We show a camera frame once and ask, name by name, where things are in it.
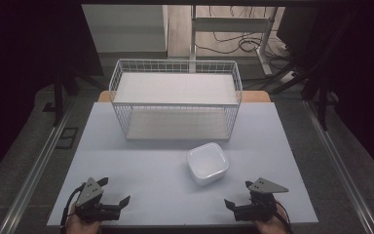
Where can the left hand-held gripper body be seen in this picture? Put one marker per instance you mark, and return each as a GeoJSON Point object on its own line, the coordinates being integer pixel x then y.
{"type": "Point", "coordinates": [91, 195]}

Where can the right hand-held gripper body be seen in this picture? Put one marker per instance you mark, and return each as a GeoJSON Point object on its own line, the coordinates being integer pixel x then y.
{"type": "Point", "coordinates": [262, 201]}

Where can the person's right hand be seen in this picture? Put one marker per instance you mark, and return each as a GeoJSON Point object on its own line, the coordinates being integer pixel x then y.
{"type": "Point", "coordinates": [272, 226]}

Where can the person's left hand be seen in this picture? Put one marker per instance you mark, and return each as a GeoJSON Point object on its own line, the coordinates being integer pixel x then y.
{"type": "Point", "coordinates": [81, 226]}

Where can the white square bowl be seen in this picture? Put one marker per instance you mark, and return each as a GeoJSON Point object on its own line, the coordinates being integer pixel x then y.
{"type": "Point", "coordinates": [207, 162]}

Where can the wooden table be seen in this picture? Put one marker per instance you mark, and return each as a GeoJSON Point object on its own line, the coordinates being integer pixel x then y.
{"type": "Point", "coordinates": [256, 96]}

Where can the black stand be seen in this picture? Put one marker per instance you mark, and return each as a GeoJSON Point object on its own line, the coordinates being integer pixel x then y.
{"type": "Point", "coordinates": [321, 97]}
{"type": "Point", "coordinates": [58, 94]}

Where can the white power strip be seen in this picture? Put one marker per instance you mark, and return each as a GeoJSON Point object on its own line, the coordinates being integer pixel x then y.
{"type": "Point", "coordinates": [287, 77]}

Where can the white cabinet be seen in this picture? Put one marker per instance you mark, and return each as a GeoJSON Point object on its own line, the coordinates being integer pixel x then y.
{"type": "Point", "coordinates": [126, 29]}

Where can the black floor bracket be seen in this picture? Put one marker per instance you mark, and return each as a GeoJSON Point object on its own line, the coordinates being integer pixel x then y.
{"type": "Point", "coordinates": [67, 138]}

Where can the metal floor rail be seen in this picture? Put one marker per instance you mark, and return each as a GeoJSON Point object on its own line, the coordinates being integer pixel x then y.
{"type": "Point", "coordinates": [35, 175]}
{"type": "Point", "coordinates": [341, 169]}

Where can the white metal desk frame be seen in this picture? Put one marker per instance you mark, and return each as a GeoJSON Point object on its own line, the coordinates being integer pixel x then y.
{"type": "Point", "coordinates": [230, 24]}

